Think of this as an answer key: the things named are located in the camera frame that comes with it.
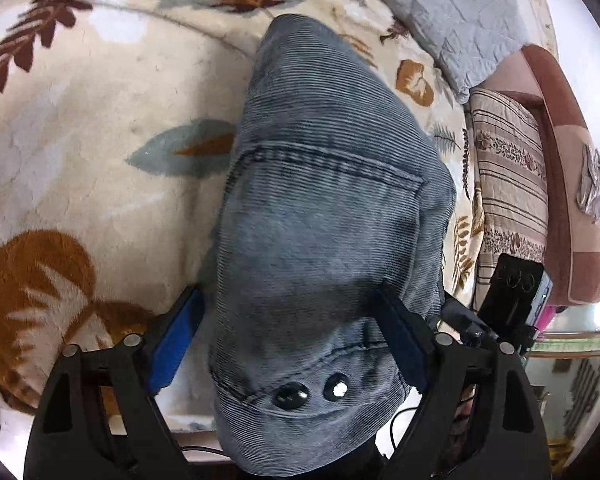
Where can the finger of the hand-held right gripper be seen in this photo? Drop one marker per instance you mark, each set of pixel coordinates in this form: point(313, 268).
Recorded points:
point(462, 317)

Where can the glass-front cabinet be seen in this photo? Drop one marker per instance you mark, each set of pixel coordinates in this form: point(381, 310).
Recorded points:
point(570, 390)

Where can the grey quilted pillow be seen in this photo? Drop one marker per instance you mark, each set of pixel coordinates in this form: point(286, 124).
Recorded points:
point(455, 15)

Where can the brown and pink headboard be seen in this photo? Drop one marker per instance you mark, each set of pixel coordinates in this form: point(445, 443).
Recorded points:
point(570, 160)

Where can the beige striped pillow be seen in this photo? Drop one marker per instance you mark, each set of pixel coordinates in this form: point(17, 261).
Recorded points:
point(510, 180)

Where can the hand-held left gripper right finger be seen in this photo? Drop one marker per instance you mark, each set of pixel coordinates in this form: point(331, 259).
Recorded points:
point(400, 335)

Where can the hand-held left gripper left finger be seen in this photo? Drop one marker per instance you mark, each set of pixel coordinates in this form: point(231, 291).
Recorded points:
point(180, 340)

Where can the cream leaf-print blanket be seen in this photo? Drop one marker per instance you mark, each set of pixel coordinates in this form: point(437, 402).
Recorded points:
point(105, 135)

